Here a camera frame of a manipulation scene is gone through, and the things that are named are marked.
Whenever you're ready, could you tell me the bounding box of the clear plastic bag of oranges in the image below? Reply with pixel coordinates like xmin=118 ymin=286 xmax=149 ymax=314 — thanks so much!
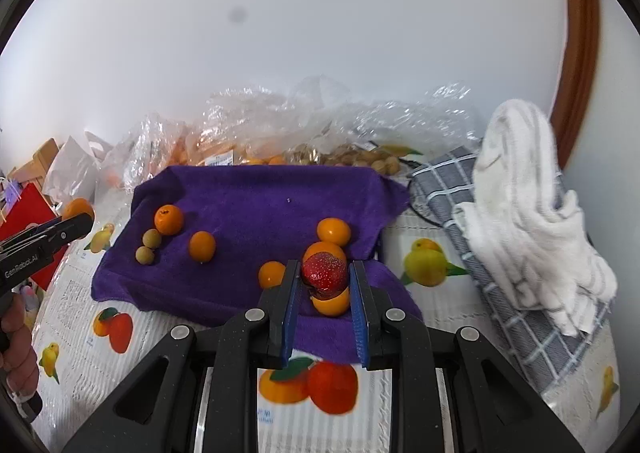
xmin=102 ymin=113 xmax=193 ymax=190
xmin=192 ymin=88 xmax=301 ymax=168

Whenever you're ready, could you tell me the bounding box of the small orange kumquat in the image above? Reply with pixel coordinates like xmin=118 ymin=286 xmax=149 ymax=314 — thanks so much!
xmin=258 ymin=261 xmax=287 ymax=290
xmin=302 ymin=241 xmax=347 ymax=266
xmin=188 ymin=231 xmax=217 ymax=263
xmin=62 ymin=198 xmax=96 ymax=230
xmin=317 ymin=217 xmax=352 ymax=247
xmin=311 ymin=290 xmax=351 ymax=318

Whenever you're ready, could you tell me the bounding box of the white plastic bag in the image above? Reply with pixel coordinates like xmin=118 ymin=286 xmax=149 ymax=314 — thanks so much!
xmin=42 ymin=132 xmax=114 ymax=206

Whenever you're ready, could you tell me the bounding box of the pile of longans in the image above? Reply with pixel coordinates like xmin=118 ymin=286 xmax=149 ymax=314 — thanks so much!
xmin=286 ymin=143 xmax=404 ymax=178

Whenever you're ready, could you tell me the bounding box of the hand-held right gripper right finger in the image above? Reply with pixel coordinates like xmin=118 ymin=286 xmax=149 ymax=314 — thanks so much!
xmin=349 ymin=260 xmax=583 ymax=453

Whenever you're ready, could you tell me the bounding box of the fruit printed tablecloth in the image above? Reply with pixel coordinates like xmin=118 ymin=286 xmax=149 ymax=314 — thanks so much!
xmin=20 ymin=148 xmax=632 ymax=453

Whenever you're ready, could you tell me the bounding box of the purple towel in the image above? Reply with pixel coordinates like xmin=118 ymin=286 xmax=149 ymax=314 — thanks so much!
xmin=91 ymin=164 xmax=425 ymax=365

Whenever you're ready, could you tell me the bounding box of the clear plastic bag of longans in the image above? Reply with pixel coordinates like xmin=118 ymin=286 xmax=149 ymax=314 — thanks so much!
xmin=285 ymin=75 xmax=482 ymax=178

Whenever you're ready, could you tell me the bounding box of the person's left hand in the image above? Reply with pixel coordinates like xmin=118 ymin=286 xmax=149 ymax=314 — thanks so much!
xmin=0 ymin=292 xmax=42 ymax=395

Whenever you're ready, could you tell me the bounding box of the grey checked cloth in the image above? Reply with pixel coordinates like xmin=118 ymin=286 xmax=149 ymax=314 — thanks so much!
xmin=407 ymin=145 xmax=614 ymax=392

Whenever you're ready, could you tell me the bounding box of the brown wooden door frame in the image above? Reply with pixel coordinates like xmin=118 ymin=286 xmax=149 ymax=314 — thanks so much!
xmin=547 ymin=0 xmax=601 ymax=170

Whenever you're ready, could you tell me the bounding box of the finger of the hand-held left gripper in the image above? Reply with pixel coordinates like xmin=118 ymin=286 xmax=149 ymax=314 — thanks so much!
xmin=35 ymin=213 xmax=95 ymax=254
xmin=0 ymin=218 xmax=64 ymax=249

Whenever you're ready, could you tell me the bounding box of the small tangerine with stem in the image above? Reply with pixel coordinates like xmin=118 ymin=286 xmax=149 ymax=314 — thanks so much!
xmin=153 ymin=204 xmax=185 ymax=236

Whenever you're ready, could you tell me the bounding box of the white striped towel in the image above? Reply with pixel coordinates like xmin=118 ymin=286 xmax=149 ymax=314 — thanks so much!
xmin=452 ymin=100 xmax=619 ymax=338

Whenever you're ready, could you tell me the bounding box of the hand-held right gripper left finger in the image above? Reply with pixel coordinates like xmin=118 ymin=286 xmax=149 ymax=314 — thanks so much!
xmin=62 ymin=259 xmax=303 ymax=453

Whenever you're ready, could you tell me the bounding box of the red box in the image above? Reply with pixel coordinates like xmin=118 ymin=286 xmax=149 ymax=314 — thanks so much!
xmin=0 ymin=183 xmax=67 ymax=292

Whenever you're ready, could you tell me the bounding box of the red strawberry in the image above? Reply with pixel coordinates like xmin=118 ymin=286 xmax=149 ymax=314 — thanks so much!
xmin=301 ymin=253 xmax=348 ymax=300

